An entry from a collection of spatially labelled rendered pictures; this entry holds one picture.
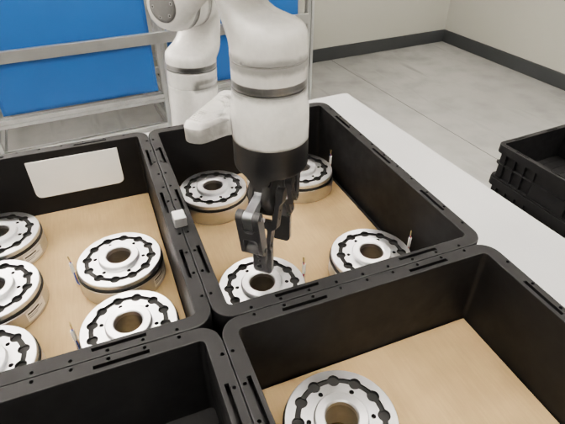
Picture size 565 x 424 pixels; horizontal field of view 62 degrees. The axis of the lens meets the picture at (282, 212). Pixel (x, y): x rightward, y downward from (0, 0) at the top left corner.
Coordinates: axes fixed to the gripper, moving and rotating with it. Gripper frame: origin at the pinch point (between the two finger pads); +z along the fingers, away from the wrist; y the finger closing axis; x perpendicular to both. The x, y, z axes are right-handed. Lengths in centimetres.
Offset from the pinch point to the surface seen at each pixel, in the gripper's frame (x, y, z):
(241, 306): -1.7, -12.5, -3.0
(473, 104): -36, 273, 90
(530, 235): -36, 40, 20
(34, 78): 160, 118, 41
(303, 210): 1.4, 16.5, 7.0
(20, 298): 25.5, -14.0, 4.0
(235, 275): 3.9, -2.5, 4.0
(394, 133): -6, 73, 20
